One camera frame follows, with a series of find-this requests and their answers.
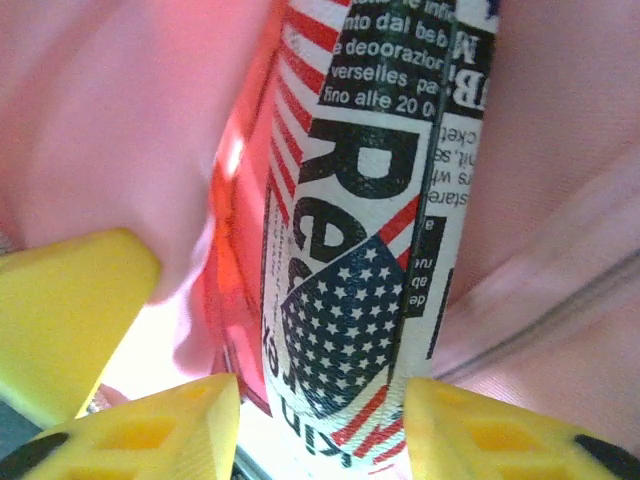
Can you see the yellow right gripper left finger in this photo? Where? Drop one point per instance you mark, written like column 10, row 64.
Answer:
column 150, row 440

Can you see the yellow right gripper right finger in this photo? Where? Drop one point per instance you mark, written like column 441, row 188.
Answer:
column 475, row 440

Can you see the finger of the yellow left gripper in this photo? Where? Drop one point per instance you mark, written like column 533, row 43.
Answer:
column 70, row 310

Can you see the pink student backpack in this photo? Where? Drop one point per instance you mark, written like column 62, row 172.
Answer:
column 100, row 125

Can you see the striped patterned can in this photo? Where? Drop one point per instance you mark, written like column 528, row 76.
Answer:
column 360, row 200

